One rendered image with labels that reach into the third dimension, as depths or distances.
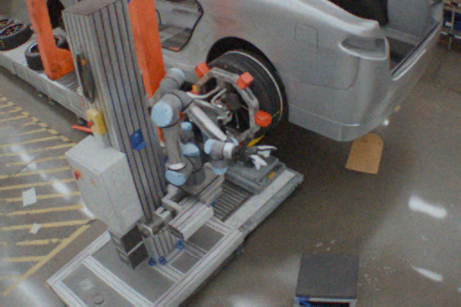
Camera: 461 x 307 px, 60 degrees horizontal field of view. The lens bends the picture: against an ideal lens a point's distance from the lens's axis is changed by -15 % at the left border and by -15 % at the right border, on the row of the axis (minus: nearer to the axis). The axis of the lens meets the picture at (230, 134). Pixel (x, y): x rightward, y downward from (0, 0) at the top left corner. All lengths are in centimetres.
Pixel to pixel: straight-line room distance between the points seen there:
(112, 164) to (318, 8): 151
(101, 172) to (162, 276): 103
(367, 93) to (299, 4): 70
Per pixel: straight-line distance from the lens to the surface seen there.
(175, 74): 281
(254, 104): 314
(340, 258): 295
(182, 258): 319
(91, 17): 212
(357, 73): 283
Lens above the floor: 269
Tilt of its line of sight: 37 degrees down
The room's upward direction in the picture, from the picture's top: 6 degrees counter-clockwise
